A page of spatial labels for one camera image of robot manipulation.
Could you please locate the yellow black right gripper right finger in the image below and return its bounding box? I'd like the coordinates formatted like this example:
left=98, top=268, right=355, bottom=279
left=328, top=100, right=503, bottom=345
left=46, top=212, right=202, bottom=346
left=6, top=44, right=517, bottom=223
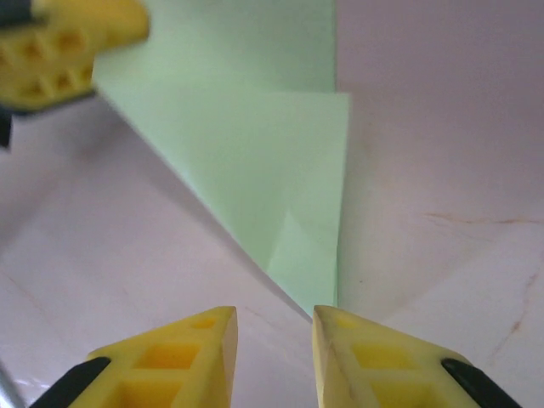
left=312, top=304, right=522, bottom=408

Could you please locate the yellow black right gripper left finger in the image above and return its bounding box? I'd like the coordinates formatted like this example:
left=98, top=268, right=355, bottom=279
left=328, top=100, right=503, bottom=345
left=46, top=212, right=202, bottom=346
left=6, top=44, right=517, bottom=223
left=29, top=304, right=239, bottom=408

